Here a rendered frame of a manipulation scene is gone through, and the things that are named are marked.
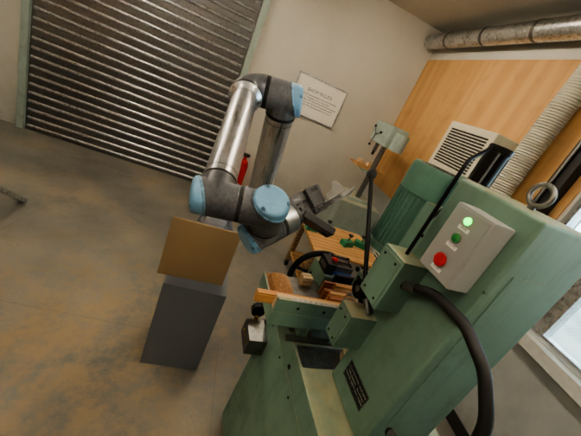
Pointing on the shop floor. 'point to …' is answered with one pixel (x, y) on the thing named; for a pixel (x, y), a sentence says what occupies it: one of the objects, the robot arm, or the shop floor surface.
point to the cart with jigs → (347, 243)
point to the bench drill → (386, 133)
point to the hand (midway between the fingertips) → (341, 195)
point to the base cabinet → (262, 396)
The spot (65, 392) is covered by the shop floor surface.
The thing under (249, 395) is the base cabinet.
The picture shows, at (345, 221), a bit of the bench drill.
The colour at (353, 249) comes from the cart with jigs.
